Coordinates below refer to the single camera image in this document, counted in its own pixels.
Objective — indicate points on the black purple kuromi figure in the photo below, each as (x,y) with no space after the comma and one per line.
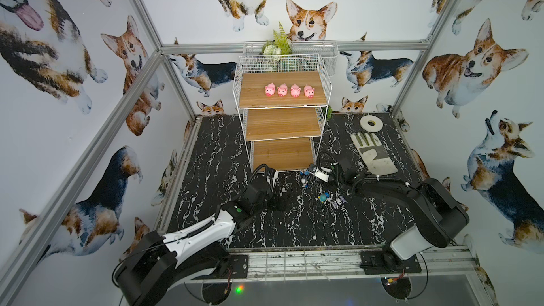
(338,202)

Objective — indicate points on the pink pig toy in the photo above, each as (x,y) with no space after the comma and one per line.
(295,91)
(282,90)
(309,91)
(270,89)

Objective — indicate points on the white tape roll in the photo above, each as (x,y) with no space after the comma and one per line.
(371,123)

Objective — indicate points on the small potted green plant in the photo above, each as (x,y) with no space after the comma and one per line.
(328,113)

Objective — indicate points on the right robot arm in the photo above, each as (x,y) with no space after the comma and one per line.
(438,217)

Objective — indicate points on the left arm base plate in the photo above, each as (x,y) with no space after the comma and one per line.
(233,267)

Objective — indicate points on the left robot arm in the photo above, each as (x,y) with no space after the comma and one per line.
(159,262)

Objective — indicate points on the white wire three-tier shelf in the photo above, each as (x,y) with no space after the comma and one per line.
(282,132)

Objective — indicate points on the teal small toy figure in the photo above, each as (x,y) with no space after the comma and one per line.
(324,197)

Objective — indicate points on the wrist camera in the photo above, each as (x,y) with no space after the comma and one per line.
(271,177)
(320,173)

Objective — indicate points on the white wire wall basket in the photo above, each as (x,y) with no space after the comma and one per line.
(326,49)

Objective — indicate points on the green fern plant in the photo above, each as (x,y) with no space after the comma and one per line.
(280,45)

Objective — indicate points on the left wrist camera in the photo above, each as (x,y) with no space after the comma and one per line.
(271,177)

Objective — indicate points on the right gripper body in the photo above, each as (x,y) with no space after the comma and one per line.
(337,179)

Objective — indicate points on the white and grey work glove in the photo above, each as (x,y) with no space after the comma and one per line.
(373,154)

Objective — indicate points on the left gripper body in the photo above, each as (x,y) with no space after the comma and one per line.
(278,197)

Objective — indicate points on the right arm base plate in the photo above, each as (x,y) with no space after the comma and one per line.
(384,263)

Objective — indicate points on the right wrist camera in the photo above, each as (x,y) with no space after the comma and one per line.
(320,173)

